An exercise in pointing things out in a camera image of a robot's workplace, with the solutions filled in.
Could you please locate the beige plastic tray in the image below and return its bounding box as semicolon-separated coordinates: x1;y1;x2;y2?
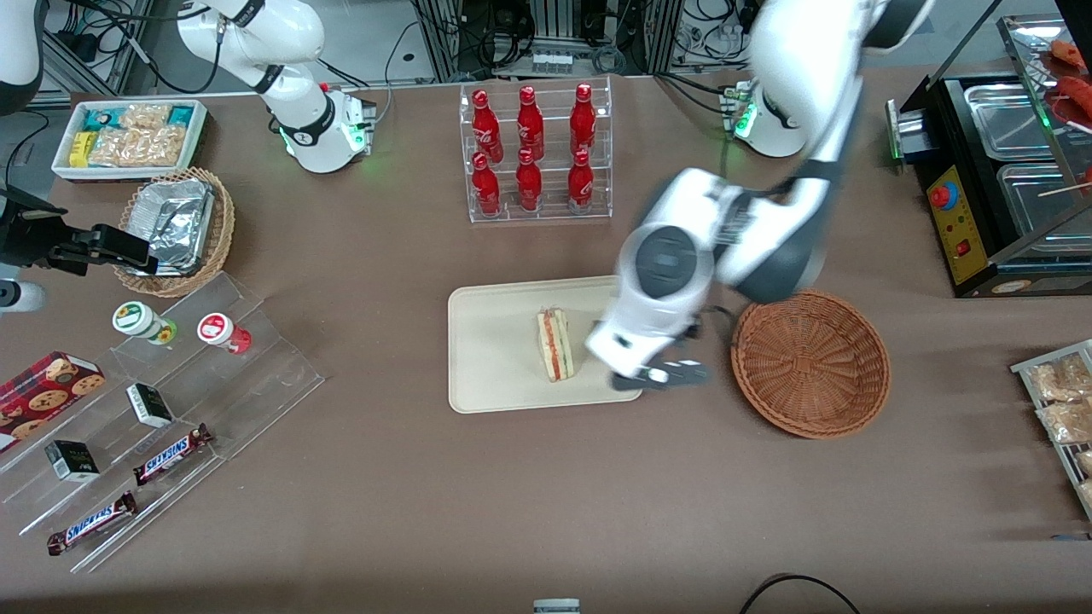
448;275;645;414

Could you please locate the brown round wicker basket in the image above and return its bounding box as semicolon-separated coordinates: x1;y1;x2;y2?
730;288;892;440

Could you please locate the small black box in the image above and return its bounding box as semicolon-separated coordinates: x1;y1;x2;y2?
44;439;102;484
125;383;175;429

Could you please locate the steel warmer pan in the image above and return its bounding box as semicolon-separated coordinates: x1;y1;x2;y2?
996;162;1092;235
964;84;1059;161

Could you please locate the metal wire rack tray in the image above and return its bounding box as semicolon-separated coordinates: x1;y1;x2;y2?
1011;339;1092;523

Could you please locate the red cookie box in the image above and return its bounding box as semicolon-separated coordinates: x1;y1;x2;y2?
0;350;107;455

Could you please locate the black food warmer machine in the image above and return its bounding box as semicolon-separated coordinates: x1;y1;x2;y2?
886;13;1092;299

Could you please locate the clear acrylic stepped shelf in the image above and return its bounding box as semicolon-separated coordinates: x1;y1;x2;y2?
0;271;327;574

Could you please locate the snickers chocolate bar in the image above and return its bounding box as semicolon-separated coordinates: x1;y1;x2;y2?
132;423;214;488
46;491;138;557

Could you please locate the red cola bottle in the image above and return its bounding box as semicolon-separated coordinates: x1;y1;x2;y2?
569;83;597;157
567;149;595;208
515;85;545;159
471;89;504;163
471;152;502;216
515;148;543;211

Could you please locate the clear bag of crackers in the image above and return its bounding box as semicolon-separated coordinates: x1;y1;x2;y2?
88;126;187;169
118;103;173;130

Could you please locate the clear acrylic bottle rack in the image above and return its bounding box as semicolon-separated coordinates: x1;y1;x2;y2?
459;77;613;224

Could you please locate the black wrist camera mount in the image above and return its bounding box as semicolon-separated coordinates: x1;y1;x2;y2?
0;188;69;269

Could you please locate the red labelled cup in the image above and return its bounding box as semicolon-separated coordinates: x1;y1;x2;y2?
197;312;253;356

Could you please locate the white snack bin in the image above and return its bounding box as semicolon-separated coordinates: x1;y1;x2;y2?
51;99;209;182

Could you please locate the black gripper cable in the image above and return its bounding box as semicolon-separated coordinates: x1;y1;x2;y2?
687;305;736;342

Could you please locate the triangle sandwich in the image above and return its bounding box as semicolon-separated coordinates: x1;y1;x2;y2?
536;307;575;383

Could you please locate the light tan wicker basket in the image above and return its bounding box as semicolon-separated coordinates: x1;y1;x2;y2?
113;167;235;298

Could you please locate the aluminium equipment frame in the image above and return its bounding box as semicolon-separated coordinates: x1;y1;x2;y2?
414;0;709;84

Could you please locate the aluminium foil container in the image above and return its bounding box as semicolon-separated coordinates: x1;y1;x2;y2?
128;177;216;278

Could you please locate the green labelled cup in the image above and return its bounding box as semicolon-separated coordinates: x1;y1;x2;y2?
112;301;178;345

